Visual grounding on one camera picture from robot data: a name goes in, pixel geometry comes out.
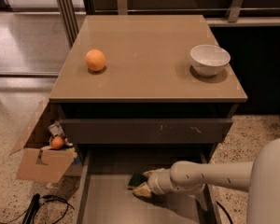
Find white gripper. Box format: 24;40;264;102
133;168;176;198

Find green and yellow sponge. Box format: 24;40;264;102
128;173;148;189

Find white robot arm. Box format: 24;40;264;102
131;138;280;224

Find open grey middle drawer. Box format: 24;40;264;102
73;148;221;224

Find grey top drawer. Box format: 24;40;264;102
61;119;232;145

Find brown drawer cabinet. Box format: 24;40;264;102
49;15;246;158

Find orange fruit in box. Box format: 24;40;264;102
50;136;64;149

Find crumpled packaging in box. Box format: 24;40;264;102
48;121;73;147

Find open cardboard box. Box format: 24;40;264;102
10;99;80;183

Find orange fruit on cabinet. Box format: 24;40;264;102
86;49;106;72

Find white ceramic bowl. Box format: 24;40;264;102
189;45;231;77

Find black cable right floor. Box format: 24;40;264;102
216;200;234;224

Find black cables on floor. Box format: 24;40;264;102
0;193;75;224

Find metal railing frame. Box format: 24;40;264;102
57;0;280;44

